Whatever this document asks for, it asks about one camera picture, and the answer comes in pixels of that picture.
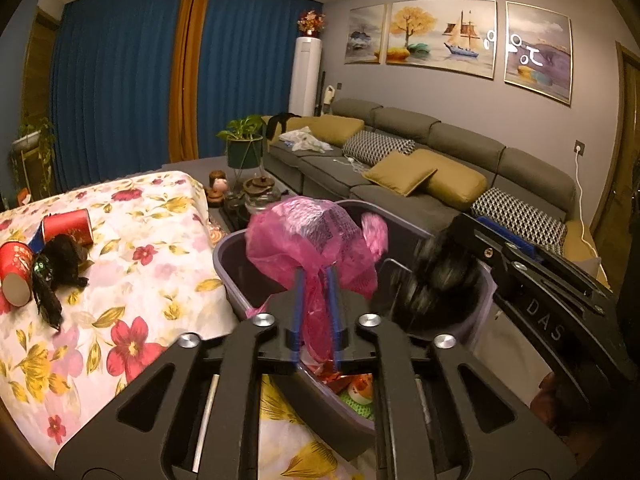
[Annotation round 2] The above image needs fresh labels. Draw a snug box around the blue curtain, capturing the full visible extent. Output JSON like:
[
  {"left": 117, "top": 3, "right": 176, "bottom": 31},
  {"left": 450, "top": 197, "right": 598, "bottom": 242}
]
[
  {"left": 49, "top": 0, "right": 183, "bottom": 195},
  {"left": 192, "top": 0, "right": 327, "bottom": 162}
]

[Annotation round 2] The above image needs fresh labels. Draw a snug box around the grey plastic bin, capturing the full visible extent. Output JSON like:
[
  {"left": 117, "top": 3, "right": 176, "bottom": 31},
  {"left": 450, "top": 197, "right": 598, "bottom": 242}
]
[{"left": 212, "top": 199, "right": 497, "bottom": 463}]

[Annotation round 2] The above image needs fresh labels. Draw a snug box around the green silicone cup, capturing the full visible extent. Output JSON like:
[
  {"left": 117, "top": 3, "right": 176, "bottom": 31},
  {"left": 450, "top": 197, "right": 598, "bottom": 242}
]
[{"left": 340, "top": 395, "right": 376, "bottom": 423}]

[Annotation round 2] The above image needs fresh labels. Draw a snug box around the green potted plant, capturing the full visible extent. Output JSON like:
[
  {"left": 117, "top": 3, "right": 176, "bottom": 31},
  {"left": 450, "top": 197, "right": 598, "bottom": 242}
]
[{"left": 216, "top": 115, "right": 267, "bottom": 196}]

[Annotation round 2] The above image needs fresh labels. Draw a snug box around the white cloth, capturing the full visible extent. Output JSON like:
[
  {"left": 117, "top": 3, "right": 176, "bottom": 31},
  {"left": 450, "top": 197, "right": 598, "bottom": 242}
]
[{"left": 279, "top": 129, "right": 334, "bottom": 154}]

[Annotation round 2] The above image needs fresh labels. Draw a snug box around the large pink plastic bag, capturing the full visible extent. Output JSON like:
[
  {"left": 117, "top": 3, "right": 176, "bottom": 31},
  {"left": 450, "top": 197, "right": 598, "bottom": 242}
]
[{"left": 245, "top": 197, "right": 390, "bottom": 367}]

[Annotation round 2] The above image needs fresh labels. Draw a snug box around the grey sofa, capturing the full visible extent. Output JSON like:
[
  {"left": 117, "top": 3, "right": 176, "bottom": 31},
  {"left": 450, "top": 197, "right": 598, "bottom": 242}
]
[{"left": 262, "top": 99, "right": 612, "bottom": 286}]

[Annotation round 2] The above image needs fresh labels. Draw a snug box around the white power cable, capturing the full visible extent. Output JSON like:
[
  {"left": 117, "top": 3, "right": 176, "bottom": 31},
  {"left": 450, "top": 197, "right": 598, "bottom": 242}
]
[{"left": 576, "top": 152, "right": 602, "bottom": 263}]

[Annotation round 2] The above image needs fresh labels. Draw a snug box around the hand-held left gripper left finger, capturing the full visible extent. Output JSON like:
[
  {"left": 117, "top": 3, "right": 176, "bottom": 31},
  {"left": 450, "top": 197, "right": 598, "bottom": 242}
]
[{"left": 52, "top": 267, "right": 306, "bottom": 480}]

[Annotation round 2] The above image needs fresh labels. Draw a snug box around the small landscape painting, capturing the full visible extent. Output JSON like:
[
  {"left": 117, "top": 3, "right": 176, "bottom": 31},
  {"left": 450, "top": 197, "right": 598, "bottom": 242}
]
[{"left": 344, "top": 4, "right": 389, "bottom": 65}]

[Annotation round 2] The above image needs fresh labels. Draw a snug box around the floral cloth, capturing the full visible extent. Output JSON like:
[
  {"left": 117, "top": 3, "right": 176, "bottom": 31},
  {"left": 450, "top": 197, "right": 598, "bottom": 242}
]
[{"left": 0, "top": 170, "right": 381, "bottom": 480}]

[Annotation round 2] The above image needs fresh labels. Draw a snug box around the orange curtain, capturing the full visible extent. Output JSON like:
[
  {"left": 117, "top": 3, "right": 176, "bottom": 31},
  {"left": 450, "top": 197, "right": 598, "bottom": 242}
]
[{"left": 167, "top": 0, "right": 212, "bottom": 164}]

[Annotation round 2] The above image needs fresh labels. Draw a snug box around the long yellow cushion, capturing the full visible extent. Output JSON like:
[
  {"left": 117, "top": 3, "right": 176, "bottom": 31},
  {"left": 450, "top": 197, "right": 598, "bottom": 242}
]
[{"left": 286, "top": 114, "right": 365, "bottom": 149}]

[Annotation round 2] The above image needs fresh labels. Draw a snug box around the purple landscape painting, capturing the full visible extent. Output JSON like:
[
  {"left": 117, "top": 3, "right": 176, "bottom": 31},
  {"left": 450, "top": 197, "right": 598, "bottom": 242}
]
[{"left": 503, "top": 1, "right": 573, "bottom": 107}]

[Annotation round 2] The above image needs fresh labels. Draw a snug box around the white floor air conditioner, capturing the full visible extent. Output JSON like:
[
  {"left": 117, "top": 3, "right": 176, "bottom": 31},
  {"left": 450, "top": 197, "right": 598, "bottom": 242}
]
[{"left": 289, "top": 36, "right": 322, "bottom": 119}]

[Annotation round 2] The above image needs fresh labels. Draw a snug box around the black cloth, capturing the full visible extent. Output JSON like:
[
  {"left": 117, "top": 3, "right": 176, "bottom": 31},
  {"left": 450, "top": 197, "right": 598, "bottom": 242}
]
[{"left": 265, "top": 112, "right": 307, "bottom": 144}]

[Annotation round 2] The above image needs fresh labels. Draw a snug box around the brown pink figurine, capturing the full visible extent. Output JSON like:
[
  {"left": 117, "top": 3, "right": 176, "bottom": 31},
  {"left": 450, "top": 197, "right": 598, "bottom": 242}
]
[{"left": 208, "top": 170, "right": 231, "bottom": 209}]

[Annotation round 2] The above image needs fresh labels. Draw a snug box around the plump yellow cushion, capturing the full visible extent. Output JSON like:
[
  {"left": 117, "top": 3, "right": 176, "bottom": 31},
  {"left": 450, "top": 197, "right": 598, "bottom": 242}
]
[{"left": 400, "top": 149, "right": 489, "bottom": 207}]

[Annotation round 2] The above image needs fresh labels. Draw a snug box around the brown wooden door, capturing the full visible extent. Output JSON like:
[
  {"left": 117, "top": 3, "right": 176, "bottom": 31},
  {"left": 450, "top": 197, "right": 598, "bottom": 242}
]
[{"left": 20, "top": 7, "right": 62, "bottom": 128}]

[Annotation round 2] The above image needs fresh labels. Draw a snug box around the red cream paper cup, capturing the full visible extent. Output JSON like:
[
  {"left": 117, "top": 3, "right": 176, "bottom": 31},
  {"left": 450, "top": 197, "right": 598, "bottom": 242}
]
[{"left": 0, "top": 241, "right": 37, "bottom": 307}]

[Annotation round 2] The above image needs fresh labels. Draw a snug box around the white stick vacuum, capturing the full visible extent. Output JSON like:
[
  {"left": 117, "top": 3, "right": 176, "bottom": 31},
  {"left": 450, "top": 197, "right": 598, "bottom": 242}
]
[{"left": 319, "top": 72, "right": 339, "bottom": 117}]

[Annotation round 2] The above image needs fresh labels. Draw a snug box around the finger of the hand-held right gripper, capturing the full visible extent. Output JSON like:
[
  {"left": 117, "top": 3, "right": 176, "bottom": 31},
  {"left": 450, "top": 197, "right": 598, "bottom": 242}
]
[
  {"left": 475, "top": 216, "right": 566, "bottom": 271},
  {"left": 450, "top": 214, "right": 526, "bottom": 286}
]

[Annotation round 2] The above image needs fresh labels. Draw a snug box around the black white patterned cushion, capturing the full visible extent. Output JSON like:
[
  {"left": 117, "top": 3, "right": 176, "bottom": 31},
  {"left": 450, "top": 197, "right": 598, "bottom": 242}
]
[
  {"left": 342, "top": 130, "right": 416, "bottom": 167},
  {"left": 470, "top": 187, "right": 569, "bottom": 257}
]

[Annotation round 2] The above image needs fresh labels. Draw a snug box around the square yellow cushion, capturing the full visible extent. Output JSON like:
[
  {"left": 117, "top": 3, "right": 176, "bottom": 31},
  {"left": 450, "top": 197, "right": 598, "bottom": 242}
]
[{"left": 362, "top": 151, "right": 439, "bottom": 197}]

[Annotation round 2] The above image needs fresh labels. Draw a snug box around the wide sailboat painting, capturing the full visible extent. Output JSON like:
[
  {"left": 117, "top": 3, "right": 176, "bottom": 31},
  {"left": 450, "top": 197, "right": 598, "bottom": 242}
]
[{"left": 385, "top": 0, "right": 497, "bottom": 80}]

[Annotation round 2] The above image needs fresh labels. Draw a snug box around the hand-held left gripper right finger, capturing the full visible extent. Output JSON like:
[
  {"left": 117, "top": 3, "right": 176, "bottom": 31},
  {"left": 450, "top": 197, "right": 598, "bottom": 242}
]
[{"left": 326, "top": 266, "right": 577, "bottom": 480}]

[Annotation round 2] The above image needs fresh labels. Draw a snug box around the wooden door frame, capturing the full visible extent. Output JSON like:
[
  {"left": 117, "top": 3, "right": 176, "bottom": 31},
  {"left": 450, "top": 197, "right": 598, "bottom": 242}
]
[{"left": 614, "top": 41, "right": 640, "bottom": 293}]

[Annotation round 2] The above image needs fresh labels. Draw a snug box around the glass teapot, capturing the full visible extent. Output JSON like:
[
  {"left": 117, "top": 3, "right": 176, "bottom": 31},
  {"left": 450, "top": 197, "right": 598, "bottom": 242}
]
[{"left": 243, "top": 175, "right": 282, "bottom": 217}]

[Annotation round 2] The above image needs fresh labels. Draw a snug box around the red gold flower decoration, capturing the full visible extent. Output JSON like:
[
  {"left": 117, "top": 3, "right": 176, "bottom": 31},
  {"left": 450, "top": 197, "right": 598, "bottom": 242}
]
[{"left": 297, "top": 9, "right": 327, "bottom": 39}]

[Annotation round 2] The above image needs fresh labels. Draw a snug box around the person's right hand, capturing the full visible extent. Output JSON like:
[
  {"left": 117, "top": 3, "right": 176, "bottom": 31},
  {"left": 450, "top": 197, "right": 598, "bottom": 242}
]
[{"left": 532, "top": 372, "right": 568, "bottom": 428}]

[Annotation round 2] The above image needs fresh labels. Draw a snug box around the trailing potted plant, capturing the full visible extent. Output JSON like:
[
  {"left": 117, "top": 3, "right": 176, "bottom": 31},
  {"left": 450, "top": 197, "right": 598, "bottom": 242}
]
[{"left": 9, "top": 117, "right": 57, "bottom": 202}]

